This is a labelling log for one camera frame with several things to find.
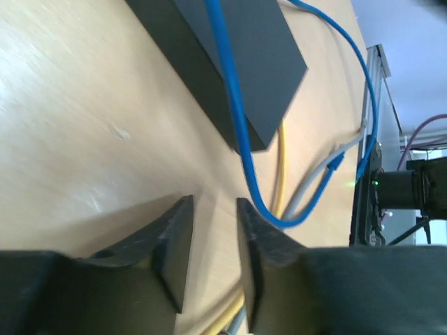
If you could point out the aluminium frame rail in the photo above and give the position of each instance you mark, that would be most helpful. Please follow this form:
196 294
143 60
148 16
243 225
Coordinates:
377 73

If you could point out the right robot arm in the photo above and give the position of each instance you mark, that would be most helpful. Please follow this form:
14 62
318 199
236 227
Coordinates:
422 186

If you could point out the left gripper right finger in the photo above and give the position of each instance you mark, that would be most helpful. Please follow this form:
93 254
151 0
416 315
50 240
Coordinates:
292 289

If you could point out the near black network switch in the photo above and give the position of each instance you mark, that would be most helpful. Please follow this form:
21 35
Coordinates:
270 66

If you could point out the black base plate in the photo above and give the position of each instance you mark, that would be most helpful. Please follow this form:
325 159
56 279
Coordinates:
366 228

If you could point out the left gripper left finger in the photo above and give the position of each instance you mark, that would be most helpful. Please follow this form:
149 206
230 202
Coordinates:
135 286

